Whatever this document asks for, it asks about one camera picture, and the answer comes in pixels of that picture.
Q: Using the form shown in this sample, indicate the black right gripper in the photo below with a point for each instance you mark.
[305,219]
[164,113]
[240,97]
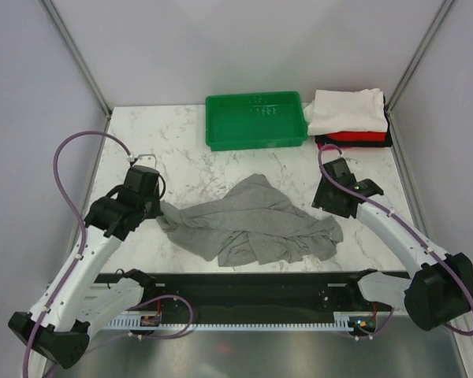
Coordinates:
[321,201]

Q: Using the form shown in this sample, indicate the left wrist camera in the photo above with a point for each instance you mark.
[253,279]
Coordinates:
[148,160]

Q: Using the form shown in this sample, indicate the white slotted cable duct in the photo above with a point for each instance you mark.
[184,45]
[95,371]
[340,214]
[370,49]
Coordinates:
[136,322]

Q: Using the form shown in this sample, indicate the white folded t-shirt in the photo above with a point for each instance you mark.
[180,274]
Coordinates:
[346,111]

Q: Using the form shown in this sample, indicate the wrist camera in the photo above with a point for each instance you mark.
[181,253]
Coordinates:
[353,164]
[148,160]

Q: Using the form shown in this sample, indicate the pink folded t-shirt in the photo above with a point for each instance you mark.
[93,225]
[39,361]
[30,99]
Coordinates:
[328,147]

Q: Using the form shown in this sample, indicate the right aluminium frame post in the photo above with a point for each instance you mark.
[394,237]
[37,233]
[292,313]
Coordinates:
[434,27]

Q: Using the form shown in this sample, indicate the red folded t-shirt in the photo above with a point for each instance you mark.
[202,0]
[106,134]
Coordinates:
[358,136]

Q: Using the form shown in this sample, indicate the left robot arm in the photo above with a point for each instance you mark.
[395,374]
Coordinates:
[62,323]

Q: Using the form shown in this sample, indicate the grey t-shirt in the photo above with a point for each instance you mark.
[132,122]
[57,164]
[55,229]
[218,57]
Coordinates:
[253,222]

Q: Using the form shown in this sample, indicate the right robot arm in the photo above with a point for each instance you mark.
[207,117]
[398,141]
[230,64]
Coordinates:
[439,286]

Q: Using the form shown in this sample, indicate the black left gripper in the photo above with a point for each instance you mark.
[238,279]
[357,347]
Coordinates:
[156,211]

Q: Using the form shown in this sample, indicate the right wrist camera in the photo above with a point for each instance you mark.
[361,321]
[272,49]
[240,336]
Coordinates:
[353,164]

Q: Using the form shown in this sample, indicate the aluminium frame post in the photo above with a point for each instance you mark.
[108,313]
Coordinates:
[434,27]
[81,65]

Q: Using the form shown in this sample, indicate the black folded t-shirt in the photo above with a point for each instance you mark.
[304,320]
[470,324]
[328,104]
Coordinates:
[386,143]

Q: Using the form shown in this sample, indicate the green plastic tray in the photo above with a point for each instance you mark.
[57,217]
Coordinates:
[254,121]

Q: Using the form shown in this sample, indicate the left aluminium frame post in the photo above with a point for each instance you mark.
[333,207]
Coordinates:
[81,65]

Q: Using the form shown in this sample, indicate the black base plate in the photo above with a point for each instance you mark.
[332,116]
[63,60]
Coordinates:
[233,298]

